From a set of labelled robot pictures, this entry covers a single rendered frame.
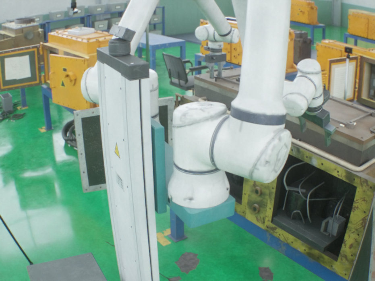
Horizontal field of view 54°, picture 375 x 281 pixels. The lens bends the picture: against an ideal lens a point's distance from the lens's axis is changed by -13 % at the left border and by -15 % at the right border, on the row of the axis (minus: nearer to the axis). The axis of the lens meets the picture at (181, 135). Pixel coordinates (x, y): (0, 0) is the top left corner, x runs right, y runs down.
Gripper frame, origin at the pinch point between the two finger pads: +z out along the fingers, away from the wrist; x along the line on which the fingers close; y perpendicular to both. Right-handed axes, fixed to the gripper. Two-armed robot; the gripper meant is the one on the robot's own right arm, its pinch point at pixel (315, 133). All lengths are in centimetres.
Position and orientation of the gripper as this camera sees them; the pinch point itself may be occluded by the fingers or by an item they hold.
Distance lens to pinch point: 164.2
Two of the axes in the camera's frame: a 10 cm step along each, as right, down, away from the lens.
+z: 2.7, 7.1, 6.5
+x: 5.9, 4.1, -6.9
